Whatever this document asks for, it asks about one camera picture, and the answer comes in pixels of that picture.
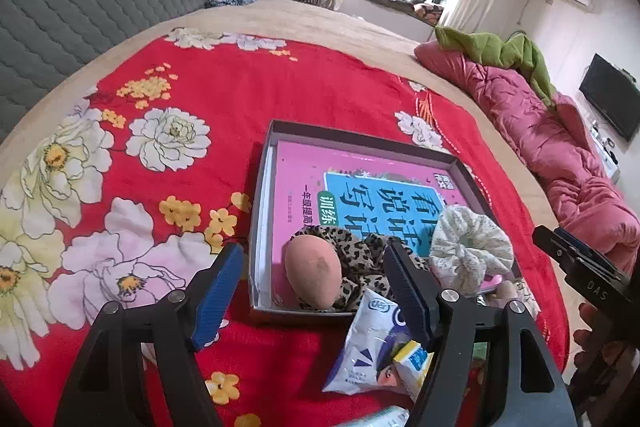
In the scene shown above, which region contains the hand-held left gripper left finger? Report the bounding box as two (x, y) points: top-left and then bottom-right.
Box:
(54, 242), (246, 427)

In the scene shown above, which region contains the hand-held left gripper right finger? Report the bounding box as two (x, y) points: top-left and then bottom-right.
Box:
(382, 239), (576, 427)

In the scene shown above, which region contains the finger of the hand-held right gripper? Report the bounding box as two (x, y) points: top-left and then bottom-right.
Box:
(531, 226), (594, 281)
(554, 226), (633, 281)

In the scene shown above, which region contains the leopard print scrunchie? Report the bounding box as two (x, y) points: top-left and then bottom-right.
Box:
(295, 227), (433, 313)

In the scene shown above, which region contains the yellow white packet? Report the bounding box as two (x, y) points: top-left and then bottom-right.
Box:
(392, 339), (436, 400)

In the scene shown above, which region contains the white purple cartoon tissue packet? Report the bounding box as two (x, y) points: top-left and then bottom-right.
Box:
(322, 288), (436, 395)

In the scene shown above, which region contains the white floral scrunchie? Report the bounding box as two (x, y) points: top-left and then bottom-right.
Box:
(429, 205), (516, 298)

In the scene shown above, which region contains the beige makeup sponge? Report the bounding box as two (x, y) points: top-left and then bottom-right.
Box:
(285, 229), (343, 312)

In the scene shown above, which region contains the grey cardboard box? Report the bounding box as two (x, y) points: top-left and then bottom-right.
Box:
(248, 119), (526, 319)

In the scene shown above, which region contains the person's right hand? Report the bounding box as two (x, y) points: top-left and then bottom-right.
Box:
(572, 302), (626, 375)

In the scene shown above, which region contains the white television cabinet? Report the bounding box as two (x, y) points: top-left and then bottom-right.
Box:
(589, 119), (623, 185)

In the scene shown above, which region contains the pink book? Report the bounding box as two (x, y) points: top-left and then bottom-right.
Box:
(270, 139), (488, 303)

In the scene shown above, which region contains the pink quilt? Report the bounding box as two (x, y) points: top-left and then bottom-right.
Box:
(414, 42), (640, 268)

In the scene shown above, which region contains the black television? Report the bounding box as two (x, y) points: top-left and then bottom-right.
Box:
(579, 53), (640, 142)

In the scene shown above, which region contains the green blanket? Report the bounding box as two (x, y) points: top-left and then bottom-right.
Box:
(434, 26), (558, 108)

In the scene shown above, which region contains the red floral blanket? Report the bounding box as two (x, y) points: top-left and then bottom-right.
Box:
(0, 27), (571, 427)

